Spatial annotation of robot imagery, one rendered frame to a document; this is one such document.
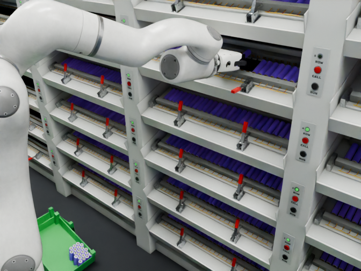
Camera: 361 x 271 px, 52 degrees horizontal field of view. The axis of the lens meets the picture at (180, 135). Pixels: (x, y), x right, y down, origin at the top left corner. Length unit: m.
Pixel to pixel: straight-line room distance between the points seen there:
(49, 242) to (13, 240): 1.05
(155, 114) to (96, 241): 0.84
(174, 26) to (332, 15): 0.36
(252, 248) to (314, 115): 0.60
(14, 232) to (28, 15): 0.46
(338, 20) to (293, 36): 0.12
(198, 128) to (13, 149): 0.68
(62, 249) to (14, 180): 1.09
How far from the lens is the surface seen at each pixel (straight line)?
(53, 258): 1.91
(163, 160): 1.49
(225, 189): 1.34
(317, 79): 0.99
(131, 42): 0.84
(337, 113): 1.02
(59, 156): 2.17
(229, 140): 1.23
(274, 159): 1.16
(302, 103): 1.02
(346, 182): 1.11
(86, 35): 0.80
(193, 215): 1.53
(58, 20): 0.78
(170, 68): 0.91
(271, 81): 1.10
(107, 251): 1.93
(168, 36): 0.85
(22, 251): 0.92
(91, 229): 2.06
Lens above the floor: 1.36
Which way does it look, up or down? 29 degrees down
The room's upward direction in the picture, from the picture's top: 1 degrees counter-clockwise
